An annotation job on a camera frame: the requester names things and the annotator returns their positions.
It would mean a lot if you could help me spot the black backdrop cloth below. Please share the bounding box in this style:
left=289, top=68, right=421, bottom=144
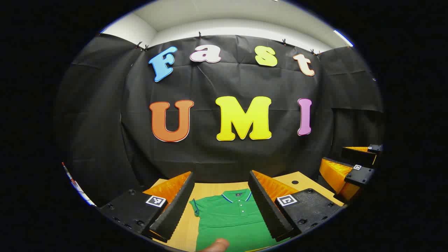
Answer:
left=54, top=33, right=385, bottom=207

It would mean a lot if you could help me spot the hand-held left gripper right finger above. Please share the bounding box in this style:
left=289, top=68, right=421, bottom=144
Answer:
left=248, top=170, right=343, bottom=243

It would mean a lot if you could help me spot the ceiling light panel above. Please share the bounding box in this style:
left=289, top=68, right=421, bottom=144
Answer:
left=333, top=30, right=354, bottom=48

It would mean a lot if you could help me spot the computer monitor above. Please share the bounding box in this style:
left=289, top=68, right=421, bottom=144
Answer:
left=62, top=162, right=96, bottom=207

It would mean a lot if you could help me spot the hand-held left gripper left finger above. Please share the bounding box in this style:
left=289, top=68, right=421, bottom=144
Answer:
left=99, top=171, right=195, bottom=243

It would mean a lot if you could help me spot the green polo T-shirt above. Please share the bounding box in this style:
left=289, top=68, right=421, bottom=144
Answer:
left=189, top=188, right=291, bottom=252

